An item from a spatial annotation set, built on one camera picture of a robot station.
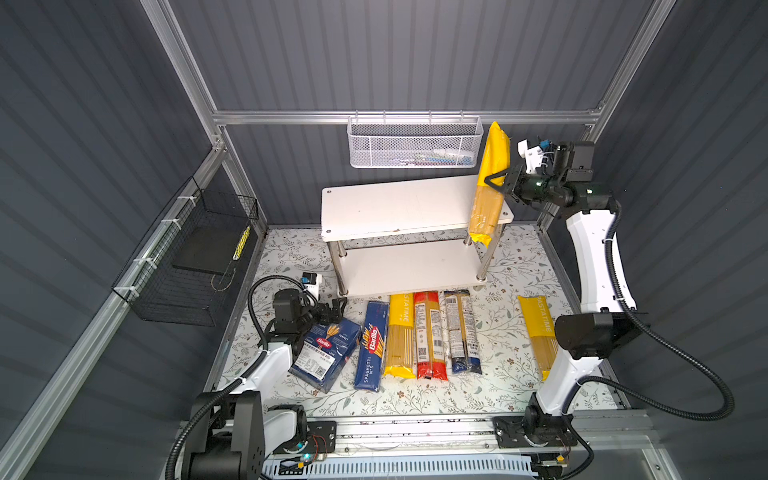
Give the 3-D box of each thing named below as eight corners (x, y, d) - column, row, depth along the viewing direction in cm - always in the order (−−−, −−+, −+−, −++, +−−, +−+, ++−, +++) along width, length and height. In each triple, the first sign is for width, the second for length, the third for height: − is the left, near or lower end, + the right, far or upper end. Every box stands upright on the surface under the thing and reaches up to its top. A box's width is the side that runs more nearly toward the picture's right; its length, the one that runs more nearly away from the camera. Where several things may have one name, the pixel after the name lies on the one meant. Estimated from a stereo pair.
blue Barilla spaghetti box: (355, 390, 83) (354, 386, 80) (369, 307, 99) (369, 300, 96) (381, 393, 82) (381, 389, 79) (391, 309, 99) (391, 302, 96)
